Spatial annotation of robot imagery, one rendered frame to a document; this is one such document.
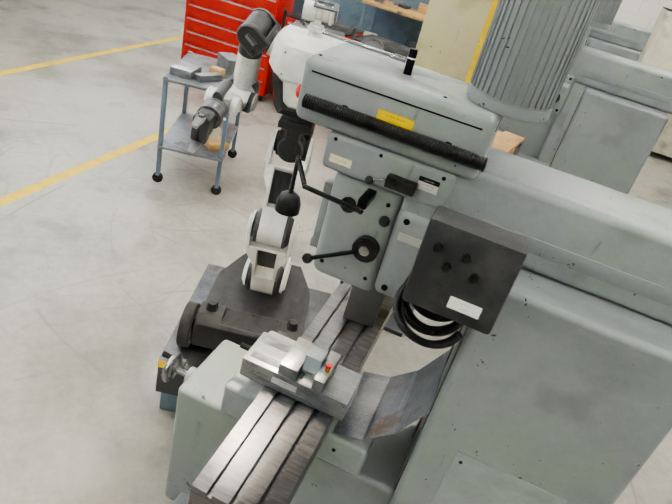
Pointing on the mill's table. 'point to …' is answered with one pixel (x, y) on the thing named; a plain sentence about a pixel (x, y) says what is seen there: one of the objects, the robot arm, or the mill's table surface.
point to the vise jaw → (291, 365)
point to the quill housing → (349, 189)
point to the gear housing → (387, 163)
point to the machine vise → (263, 353)
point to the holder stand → (363, 306)
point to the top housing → (398, 103)
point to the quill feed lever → (363, 248)
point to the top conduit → (395, 132)
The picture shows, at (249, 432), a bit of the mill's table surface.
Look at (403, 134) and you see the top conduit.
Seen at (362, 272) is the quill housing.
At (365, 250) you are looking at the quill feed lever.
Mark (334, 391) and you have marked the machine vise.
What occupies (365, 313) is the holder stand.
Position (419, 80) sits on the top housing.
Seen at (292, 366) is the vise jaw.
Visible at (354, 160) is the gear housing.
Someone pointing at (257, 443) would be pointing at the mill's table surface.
